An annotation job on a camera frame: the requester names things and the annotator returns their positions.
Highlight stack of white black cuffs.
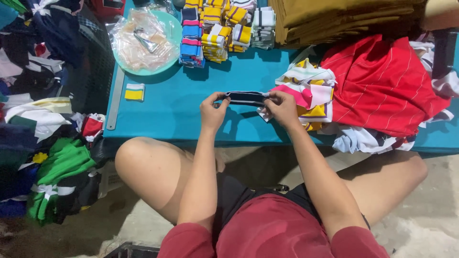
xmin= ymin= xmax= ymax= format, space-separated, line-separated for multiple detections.
xmin=232 ymin=0 xmax=277 ymax=50

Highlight teal plastic plate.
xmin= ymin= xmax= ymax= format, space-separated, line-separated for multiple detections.
xmin=113 ymin=10 xmax=183 ymax=76

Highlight metal ruler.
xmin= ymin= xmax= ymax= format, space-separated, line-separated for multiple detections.
xmin=106 ymin=64 xmax=125 ymax=130

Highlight dark plastic basket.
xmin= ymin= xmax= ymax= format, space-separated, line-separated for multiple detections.
xmin=103 ymin=242 xmax=160 ymax=258

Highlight heap of bundled garments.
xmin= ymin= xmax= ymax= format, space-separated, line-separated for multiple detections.
xmin=0 ymin=0 xmax=108 ymax=226

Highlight metal thread snips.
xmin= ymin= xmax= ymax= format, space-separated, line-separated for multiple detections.
xmin=133 ymin=28 xmax=159 ymax=54

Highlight red pinstriped fabric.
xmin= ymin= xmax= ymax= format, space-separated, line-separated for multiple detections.
xmin=320 ymin=34 xmax=451 ymax=138

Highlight stack of yellow purple cuffs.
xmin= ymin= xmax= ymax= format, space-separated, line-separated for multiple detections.
xmin=184 ymin=0 xmax=252 ymax=64

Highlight black plastic crate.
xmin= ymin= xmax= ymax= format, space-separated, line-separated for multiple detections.
xmin=63 ymin=5 xmax=116 ymax=115

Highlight navy white-striped knit cuff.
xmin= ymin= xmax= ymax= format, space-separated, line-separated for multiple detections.
xmin=224 ymin=91 xmax=270 ymax=107

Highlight person's left leg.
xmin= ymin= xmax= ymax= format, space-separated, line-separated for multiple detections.
xmin=114 ymin=136 xmax=226 ymax=226

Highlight clear plastic bag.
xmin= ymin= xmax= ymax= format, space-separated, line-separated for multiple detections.
xmin=106 ymin=8 xmax=180 ymax=71

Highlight person's black shorts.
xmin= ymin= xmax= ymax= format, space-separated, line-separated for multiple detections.
xmin=212 ymin=172 xmax=371 ymax=248

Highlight teal table cloth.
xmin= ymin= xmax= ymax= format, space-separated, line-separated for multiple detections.
xmin=103 ymin=0 xmax=459 ymax=154

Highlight person's maroon shirt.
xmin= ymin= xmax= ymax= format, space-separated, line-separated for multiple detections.
xmin=157 ymin=193 xmax=391 ymax=258

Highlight black rectangular bar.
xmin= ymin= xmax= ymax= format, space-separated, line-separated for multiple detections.
xmin=431 ymin=29 xmax=458 ymax=80

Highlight person's right leg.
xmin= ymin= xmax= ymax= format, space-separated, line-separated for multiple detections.
xmin=337 ymin=150 xmax=429 ymax=227

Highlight stack of blue pink cuffs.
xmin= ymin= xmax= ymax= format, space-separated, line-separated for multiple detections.
xmin=179 ymin=8 xmax=206 ymax=69

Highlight person's left hand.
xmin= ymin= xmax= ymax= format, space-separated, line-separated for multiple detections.
xmin=200 ymin=92 xmax=231 ymax=132

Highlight stack of mustard fabric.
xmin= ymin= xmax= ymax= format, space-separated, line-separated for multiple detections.
xmin=268 ymin=0 xmax=427 ymax=49

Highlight person's leg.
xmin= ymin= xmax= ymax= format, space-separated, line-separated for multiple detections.
xmin=114 ymin=136 xmax=226 ymax=226
xmin=337 ymin=150 xmax=429 ymax=227

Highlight yellow white knit cuff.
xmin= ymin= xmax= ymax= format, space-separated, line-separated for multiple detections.
xmin=124 ymin=83 xmax=145 ymax=102

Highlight person's right hand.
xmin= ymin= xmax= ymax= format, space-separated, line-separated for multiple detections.
xmin=263 ymin=90 xmax=302 ymax=130

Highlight pile of mixed fabric pieces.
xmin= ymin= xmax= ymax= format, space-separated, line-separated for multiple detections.
xmin=257 ymin=40 xmax=459 ymax=155

